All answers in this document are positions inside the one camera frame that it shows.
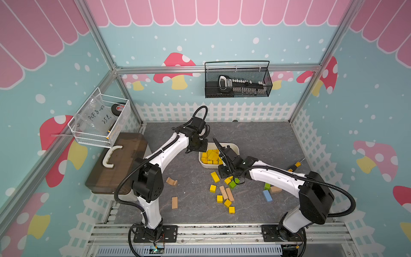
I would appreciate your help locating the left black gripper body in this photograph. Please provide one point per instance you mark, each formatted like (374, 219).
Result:
(199, 145)

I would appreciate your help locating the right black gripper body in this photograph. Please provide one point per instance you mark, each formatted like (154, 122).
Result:
(226, 172)

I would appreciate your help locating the long yellow block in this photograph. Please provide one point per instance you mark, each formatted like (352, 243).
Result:
(204, 158)

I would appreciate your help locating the large yellow front block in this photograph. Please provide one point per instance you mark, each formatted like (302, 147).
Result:
(212, 155)

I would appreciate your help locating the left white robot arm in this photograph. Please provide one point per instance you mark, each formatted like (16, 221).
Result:
(147, 177)

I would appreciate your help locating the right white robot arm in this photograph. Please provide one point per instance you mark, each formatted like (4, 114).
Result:
(314, 194)

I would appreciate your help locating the white plastic tub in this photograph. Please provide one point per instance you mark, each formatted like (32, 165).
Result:
(211, 164)

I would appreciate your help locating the left natural wooden plank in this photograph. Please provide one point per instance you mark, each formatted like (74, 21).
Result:
(223, 192)

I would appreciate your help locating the natural wooden plank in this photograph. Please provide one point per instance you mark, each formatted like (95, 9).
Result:
(229, 194)
(223, 192)

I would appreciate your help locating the right natural wooden plank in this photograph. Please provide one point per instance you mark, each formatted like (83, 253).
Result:
(229, 194)

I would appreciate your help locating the yellow cube block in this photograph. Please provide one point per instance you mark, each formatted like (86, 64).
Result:
(213, 188)

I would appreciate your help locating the wooden arch block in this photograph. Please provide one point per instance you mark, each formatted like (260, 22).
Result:
(171, 181)

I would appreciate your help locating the tan wooden cube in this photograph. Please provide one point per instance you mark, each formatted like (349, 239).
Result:
(274, 189)

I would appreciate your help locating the light blue block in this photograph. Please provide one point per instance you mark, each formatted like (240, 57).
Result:
(267, 196)

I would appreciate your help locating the flat wooden block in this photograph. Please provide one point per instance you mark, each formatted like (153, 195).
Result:
(174, 202)

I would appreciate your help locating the yellow black screwdriver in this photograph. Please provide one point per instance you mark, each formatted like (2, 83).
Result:
(295, 166)

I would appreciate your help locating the socket wrench set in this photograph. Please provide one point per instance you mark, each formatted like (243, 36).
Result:
(238, 86)

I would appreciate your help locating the black tape roll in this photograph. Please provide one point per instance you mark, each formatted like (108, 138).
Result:
(117, 108)

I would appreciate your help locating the black wire mesh basket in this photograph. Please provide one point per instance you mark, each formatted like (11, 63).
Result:
(245, 70)

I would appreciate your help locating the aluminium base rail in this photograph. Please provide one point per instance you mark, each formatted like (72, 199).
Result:
(202, 240)

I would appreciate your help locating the brown toolbox with white handle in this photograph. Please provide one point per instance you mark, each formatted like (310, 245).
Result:
(116, 163)

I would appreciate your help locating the clear wall-mounted bin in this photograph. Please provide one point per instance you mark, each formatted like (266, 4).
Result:
(95, 125)

